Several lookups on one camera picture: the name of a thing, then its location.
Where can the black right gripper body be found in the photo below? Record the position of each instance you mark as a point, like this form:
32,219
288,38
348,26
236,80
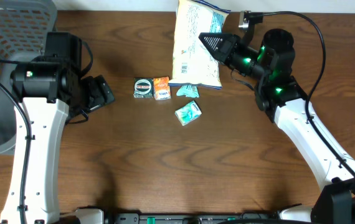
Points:
244,60

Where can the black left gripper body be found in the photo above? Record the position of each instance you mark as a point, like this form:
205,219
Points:
93,96

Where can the yellow blue snack bag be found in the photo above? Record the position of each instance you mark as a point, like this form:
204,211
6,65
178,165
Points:
192,63

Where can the round black lidded cup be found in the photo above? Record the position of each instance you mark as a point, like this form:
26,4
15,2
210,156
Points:
143,88

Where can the teal candy wrapper bag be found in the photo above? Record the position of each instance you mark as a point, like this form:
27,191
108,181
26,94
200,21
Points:
189,91

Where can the orange juice carton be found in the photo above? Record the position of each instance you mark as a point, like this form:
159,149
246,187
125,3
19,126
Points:
162,89

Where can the green tissue pack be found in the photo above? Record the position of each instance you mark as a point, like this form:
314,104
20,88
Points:
188,113

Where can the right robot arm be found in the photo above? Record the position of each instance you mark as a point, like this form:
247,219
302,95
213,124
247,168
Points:
278,94

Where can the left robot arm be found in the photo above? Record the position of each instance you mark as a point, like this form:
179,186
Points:
49,95

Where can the grey plastic mesh basket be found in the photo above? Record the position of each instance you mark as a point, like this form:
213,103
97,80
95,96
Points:
23,29

